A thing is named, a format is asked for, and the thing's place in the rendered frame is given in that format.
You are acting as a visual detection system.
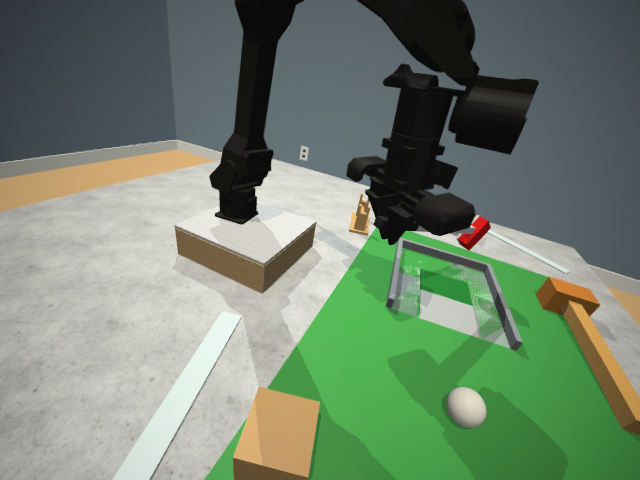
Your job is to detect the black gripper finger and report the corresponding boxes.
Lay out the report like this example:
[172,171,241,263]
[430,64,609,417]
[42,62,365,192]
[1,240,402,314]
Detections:
[388,205,415,245]
[365,189,404,240]

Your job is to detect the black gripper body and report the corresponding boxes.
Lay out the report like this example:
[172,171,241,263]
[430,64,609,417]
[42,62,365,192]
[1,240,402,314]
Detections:
[346,130,476,236]

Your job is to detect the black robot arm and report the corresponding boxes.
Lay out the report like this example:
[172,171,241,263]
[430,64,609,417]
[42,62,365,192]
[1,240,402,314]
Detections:
[209,0,539,225]

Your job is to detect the white flat strip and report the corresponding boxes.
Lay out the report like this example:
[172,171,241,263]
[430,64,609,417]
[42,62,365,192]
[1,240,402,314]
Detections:
[487,230,570,274]
[112,311,242,480]

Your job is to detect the red putter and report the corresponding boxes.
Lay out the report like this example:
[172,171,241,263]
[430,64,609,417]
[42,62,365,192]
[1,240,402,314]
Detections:
[373,215,491,251]

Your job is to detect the white ball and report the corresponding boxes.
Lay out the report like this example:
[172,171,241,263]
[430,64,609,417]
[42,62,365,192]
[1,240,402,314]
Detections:
[446,387,487,428]

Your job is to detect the green putting mat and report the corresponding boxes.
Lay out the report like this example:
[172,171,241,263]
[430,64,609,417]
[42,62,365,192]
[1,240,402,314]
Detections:
[267,227,640,480]

